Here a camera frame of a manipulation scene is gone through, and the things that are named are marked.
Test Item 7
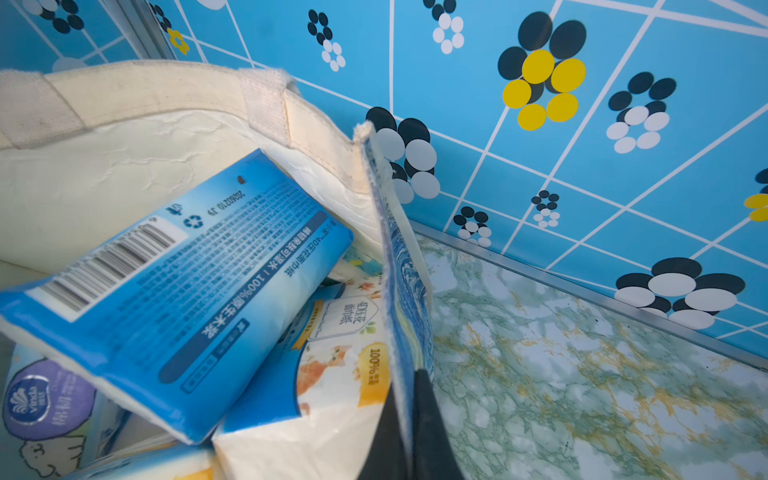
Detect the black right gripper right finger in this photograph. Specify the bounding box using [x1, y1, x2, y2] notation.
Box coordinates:
[413, 369, 464, 480]

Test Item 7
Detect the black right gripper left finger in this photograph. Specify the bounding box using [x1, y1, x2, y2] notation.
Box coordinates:
[358, 386, 408, 480]

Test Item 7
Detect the blue white tissue box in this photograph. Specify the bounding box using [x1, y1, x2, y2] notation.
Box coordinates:
[212, 276, 391, 479]

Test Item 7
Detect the white blue printed tissue pack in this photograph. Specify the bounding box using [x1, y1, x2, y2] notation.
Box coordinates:
[64, 444, 226, 480]

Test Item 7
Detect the white top tissue pack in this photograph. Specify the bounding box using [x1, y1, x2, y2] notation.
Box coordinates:
[1, 345, 128, 479]

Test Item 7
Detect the cream canvas tote bag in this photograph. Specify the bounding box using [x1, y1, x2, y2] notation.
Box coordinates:
[0, 59, 436, 463]

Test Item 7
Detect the left aluminium corner post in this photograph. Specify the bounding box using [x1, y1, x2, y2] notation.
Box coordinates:
[99, 0, 175, 60]

